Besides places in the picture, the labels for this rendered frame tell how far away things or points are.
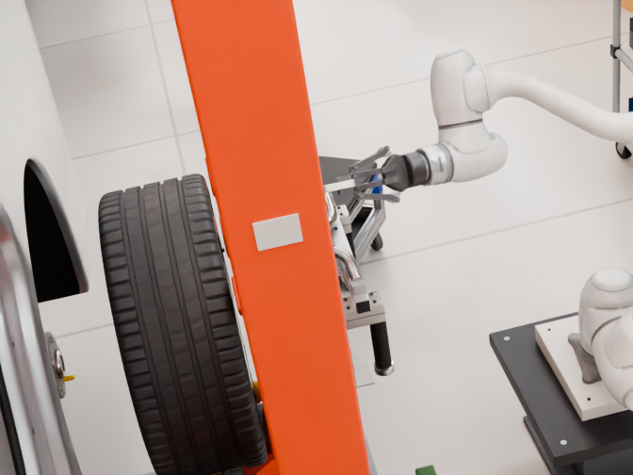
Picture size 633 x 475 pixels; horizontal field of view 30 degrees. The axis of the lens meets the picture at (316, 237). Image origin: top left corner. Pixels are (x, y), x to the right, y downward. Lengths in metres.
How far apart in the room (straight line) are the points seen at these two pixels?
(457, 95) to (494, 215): 1.75
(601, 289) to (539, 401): 0.36
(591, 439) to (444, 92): 0.97
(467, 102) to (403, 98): 2.51
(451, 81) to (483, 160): 0.19
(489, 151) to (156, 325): 0.84
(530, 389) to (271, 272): 1.46
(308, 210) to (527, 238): 2.47
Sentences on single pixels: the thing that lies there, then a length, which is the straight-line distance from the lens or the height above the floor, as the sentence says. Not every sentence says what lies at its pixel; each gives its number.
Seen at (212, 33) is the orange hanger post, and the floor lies 1.81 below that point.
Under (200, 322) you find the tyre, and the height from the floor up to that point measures 1.06.
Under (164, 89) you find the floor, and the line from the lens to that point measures 5.53.
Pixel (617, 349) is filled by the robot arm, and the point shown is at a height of 0.58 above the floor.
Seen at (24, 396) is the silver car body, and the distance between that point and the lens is 2.05.
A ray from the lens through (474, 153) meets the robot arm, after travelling 2.62.
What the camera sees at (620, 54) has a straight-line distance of 4.34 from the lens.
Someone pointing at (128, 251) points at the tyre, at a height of 1.15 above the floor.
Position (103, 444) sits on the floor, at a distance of 3.70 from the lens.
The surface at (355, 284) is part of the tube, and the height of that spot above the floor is 1.00.
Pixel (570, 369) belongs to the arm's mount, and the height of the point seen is 0.34.
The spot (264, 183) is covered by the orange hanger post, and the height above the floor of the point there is 1.56.
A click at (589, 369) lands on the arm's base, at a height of 0.36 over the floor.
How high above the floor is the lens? 2.48
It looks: 35 degrees down
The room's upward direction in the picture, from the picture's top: 10 degrees counter-clockwise
